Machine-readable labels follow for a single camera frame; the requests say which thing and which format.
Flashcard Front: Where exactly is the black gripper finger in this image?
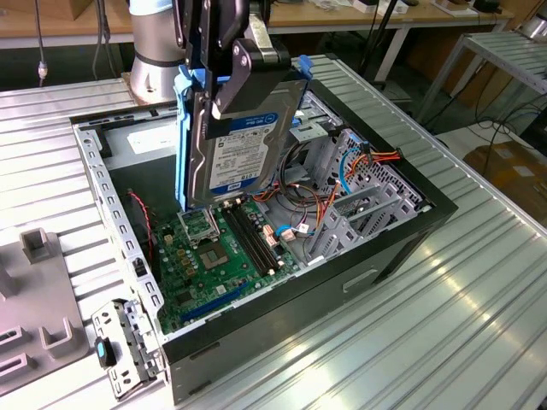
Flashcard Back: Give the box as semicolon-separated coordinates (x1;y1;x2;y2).
173;0;189;49
200;40;254;140

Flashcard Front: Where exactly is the hard disk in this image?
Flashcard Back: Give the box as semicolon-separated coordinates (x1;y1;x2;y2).
173;53;314;214

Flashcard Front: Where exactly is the orange red power wire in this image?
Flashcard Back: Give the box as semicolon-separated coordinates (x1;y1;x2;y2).
346;146;405;179

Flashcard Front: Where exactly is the metal disk bay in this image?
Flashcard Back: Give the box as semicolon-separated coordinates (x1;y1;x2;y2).
305;126;432;267

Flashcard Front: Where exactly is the long wooden desk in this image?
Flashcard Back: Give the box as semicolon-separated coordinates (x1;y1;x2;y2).
0;0;516;50

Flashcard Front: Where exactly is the metal optical drive cage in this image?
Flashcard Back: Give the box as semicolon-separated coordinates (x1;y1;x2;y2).
273;89;344;190

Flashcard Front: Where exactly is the small cardboard box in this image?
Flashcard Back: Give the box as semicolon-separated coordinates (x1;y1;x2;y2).
42;0;94;21

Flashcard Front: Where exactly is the black stand pole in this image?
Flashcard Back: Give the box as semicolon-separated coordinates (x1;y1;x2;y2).
358;0;398;85

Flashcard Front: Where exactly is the grey power supply unit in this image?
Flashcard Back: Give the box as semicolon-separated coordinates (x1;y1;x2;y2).
102;121;180;221

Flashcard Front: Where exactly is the metal socket cover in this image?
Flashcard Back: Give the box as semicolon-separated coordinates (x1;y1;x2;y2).
176;208;222;248

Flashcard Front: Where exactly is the black RAM slot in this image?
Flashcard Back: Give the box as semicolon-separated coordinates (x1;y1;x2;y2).
232;200;284;271
221;206;271;278

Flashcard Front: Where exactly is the CPU socket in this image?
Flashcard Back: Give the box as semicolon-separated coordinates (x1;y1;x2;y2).
195;241;234;272

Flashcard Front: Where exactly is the black case fan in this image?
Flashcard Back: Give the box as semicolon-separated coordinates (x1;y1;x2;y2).
126;194;162;285

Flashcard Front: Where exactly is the green motherboard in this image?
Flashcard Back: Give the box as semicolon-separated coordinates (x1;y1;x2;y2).
151;199;301;337

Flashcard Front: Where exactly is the blue expansion slot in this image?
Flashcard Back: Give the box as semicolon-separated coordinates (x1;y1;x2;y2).
179;281;251;325

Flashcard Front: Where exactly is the black open PC case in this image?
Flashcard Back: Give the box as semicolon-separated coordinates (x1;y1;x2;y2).
68;79;461;407

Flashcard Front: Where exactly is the brown cardboard box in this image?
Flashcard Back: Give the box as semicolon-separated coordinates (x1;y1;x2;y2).
463;143;547;214

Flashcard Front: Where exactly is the grey parts rack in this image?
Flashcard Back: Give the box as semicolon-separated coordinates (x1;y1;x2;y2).
0;229;91;394

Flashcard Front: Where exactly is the black cable bundle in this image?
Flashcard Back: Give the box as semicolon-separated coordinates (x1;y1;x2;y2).
279;143;322;207

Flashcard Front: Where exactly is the orange red wire bundle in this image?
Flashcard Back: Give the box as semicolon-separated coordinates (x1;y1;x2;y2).
251;181;342;215

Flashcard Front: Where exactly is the arm cable with connector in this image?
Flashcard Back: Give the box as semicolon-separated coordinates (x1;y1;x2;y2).
32;0;112;88

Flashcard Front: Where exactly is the blue data wire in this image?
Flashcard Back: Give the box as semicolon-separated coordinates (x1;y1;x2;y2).
338;146;365;196

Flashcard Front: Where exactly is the red black fan wire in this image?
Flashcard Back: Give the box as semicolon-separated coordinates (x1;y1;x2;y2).
127;190;155;261

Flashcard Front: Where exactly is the blue wire white plug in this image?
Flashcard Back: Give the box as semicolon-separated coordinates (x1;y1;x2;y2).
275;221;318;244

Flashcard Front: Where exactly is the metal expansion card bracket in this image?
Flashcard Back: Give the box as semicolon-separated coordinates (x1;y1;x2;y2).
91;298;168;402

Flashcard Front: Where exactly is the black blue bracket tab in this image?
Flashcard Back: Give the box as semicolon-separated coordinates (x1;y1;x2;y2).
93;336;119;368

